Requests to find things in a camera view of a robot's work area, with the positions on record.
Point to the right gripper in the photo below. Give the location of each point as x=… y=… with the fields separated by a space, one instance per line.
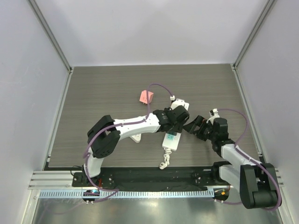
x=201 y=127

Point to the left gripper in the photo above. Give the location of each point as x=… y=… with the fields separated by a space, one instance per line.
x=178 y=128

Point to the pink cube plug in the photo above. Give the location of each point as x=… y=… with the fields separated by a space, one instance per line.
x=146 y=97

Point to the white triangular socket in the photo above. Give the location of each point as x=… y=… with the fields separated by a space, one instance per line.
x=136 y=138

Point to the white power strip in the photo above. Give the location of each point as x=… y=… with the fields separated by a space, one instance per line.
x=171 y=141

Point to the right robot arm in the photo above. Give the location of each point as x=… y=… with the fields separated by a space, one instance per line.
x=255 y=181

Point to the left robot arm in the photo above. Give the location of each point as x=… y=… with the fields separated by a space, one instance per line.
x=104 y=136

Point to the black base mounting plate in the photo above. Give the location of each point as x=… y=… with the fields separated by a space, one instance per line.
x=152 y=179

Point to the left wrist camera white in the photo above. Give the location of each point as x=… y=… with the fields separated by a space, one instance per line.
x=175 y=102

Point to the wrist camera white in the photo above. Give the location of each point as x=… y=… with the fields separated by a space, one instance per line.
x=175 y=102
x=214 y=113

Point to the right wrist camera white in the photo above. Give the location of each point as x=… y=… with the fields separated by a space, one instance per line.
x=214 y=113

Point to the white slotted cable duct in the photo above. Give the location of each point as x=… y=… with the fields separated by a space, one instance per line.
x=94 y=194

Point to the right aluminium frame post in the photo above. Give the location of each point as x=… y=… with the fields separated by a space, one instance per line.
x=258 y=24

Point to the aluminium frame post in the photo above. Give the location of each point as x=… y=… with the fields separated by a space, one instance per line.
x=258 y=24
x=39 y=15

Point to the left aluminium frame post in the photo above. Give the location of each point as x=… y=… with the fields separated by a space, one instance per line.
x=39 y=15

